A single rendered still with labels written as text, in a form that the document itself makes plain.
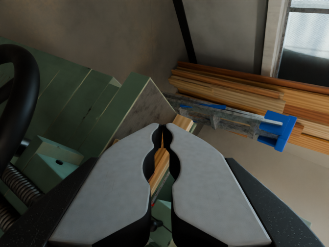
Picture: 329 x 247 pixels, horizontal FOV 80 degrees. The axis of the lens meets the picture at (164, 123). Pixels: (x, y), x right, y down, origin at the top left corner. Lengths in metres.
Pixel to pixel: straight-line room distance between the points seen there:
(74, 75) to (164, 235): 0.45
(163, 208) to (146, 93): 0.24
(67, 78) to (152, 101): 0.26
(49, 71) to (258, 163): 2.66
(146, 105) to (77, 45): 0.97
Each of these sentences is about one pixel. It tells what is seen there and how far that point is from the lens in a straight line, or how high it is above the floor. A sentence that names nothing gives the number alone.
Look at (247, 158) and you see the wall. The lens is 2.95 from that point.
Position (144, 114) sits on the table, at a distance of 0.45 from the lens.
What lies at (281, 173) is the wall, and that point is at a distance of 2.93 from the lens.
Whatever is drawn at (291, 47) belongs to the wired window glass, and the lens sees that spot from 1.85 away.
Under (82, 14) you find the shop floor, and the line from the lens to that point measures 1.37.
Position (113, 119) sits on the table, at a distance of 0.43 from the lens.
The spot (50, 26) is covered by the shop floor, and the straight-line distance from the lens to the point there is 1.29.
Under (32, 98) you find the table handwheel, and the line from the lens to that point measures 0.29.
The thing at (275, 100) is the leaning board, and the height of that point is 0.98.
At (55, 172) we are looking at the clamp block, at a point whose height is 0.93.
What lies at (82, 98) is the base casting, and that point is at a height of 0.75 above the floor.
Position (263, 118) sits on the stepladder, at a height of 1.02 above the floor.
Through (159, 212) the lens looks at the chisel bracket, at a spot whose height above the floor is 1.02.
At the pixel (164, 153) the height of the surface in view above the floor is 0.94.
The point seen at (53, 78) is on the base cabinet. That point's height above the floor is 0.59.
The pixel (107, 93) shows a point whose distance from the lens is 0.47.
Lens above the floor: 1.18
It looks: 32 degrees down
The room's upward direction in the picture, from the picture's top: 115 degrees clockwise
